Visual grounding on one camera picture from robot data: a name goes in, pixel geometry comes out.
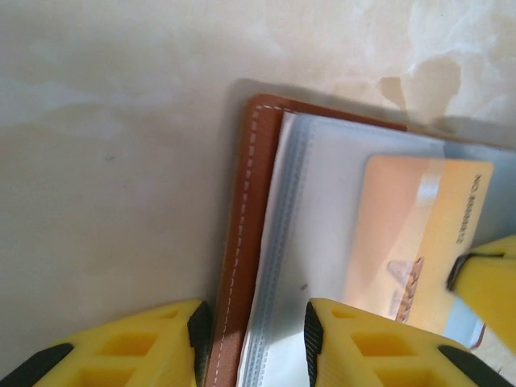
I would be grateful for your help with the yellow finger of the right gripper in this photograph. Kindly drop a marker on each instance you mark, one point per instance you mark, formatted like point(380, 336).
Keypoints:
point(492, 290)

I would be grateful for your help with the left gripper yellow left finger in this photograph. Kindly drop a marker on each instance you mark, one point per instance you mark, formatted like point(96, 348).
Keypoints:
point(101, 354)

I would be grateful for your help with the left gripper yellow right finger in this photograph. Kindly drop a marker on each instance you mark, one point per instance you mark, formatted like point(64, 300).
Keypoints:
point(383, 354)

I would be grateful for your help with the gold credit card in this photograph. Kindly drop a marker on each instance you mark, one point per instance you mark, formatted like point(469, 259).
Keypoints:
point(443, 201)

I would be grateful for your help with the brown leather card holder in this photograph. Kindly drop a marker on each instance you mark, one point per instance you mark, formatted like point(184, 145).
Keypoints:
point(254, 225)

